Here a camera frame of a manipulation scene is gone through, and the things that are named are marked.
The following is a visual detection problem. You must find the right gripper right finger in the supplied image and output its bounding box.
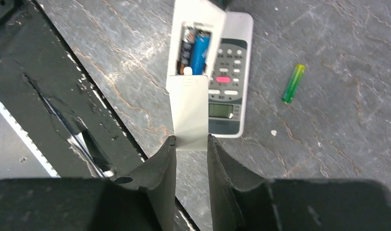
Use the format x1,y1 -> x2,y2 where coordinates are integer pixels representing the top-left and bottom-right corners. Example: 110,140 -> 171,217
208,135 -> 391,231

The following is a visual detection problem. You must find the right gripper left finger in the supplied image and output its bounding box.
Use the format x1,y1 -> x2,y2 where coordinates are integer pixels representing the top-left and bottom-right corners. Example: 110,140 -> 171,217
0,136 -> 176,231

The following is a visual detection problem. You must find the white battery cover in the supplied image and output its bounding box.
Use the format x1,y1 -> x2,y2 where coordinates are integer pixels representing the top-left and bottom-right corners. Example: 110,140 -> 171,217
166,67 -> 209,151

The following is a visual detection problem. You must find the white grey remote control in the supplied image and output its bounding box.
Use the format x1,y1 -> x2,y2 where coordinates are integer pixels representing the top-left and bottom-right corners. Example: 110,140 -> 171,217
209,12 -> 254,139

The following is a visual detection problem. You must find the blue battery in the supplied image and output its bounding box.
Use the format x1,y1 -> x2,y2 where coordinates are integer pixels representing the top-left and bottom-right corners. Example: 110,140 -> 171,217
190,30 -> 211,75

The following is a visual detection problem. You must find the black battery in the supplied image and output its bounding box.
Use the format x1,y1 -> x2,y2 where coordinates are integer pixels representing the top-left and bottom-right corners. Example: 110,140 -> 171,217
177,26 -> 196,75

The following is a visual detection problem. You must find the long white remote control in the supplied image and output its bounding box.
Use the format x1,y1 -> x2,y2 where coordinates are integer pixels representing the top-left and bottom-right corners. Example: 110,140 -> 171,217
167,0 -> 226,78

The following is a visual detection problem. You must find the green battery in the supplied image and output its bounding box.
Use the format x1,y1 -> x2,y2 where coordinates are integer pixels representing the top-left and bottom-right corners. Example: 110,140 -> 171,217
282,64 -> 306,103

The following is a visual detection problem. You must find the white cable duct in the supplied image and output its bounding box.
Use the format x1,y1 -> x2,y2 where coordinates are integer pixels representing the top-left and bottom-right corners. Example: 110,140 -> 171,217
0,101 -> 60,179

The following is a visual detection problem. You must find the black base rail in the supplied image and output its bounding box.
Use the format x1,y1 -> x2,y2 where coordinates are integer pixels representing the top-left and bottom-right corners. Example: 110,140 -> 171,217
0,0 -> 197,231

